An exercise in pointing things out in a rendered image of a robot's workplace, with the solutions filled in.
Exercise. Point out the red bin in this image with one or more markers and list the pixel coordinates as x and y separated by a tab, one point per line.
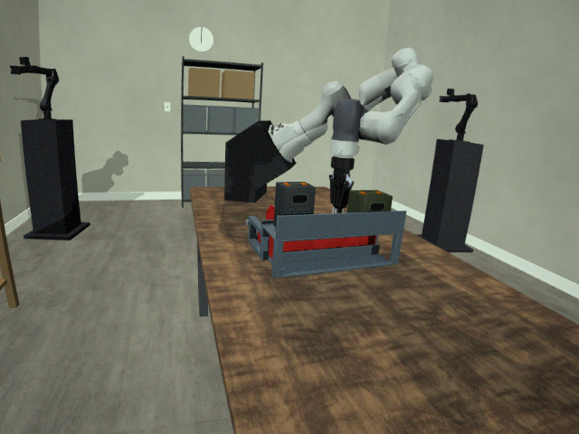
359	241
326	244
287	246
270	213

